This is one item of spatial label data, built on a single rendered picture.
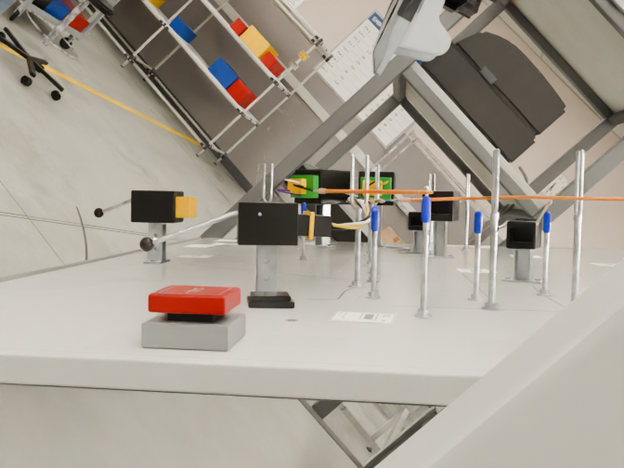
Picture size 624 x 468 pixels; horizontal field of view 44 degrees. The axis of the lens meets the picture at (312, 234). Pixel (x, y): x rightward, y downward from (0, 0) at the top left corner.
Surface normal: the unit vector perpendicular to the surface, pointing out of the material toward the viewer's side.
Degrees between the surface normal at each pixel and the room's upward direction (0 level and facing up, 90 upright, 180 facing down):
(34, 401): 0
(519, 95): 90
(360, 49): 90
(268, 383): 90
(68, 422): 0
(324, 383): 90
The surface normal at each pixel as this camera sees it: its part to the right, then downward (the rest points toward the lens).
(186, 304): -0.11, 0.05
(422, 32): 0.12, 0.11
